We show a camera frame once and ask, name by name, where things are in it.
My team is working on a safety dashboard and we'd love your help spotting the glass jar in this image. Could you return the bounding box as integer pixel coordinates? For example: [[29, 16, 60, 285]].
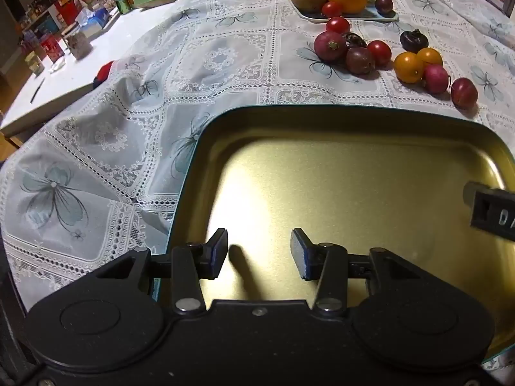
[[62, 28, 93, 60]]

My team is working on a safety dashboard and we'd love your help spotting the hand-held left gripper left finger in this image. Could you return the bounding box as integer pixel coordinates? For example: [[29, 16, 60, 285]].
[[94, 227, 229, 314]]

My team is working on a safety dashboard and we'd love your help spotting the dark red plum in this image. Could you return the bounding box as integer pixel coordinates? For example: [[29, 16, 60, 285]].
[[451, 77, 479, 109]]

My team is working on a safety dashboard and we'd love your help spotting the gold metal tin tray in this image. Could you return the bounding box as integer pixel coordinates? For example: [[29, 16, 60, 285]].
[[159, 105, 515, 364]]

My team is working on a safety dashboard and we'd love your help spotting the small red radish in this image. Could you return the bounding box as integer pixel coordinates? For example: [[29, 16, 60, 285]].
[[422, 64, 450, 94]]

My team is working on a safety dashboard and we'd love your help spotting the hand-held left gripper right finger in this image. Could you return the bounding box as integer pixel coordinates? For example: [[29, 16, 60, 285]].
[[290, 227, 423, 314]]

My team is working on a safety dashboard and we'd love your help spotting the red box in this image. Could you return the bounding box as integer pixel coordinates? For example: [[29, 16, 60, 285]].
[[40, 34, 66, 64]]

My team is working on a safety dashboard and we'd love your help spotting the round dark brown chestnut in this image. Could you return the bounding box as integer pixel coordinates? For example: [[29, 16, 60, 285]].
[[344, 32, 368, 49]]

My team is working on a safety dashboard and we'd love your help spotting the white lace floral tablecloth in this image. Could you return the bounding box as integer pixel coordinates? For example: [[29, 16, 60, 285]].
[[0, 0, 515, 372]]

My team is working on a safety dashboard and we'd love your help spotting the red round object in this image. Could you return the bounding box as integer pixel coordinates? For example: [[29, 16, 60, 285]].
[[93, 61, 115, 88]]

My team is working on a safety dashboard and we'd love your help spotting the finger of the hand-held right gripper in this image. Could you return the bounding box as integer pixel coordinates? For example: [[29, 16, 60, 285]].
[[463, 181, 501, 210]]

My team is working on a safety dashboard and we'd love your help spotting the blue tissue box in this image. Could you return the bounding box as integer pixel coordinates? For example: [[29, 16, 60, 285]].
[[76, 7, 111, 35]]

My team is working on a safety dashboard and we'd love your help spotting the large red radish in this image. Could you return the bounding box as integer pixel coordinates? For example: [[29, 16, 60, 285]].
[[314, 31, 348, 63]]

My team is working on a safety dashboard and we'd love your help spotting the yellow cherry tomato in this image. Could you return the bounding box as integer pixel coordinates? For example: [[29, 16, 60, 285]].
[[416, 47, 444, 67], [393, 52, 426, 84]]

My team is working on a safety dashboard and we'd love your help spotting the light green rectangular plate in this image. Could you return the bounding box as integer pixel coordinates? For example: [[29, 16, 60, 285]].
[[286, 0, 400, 23]]

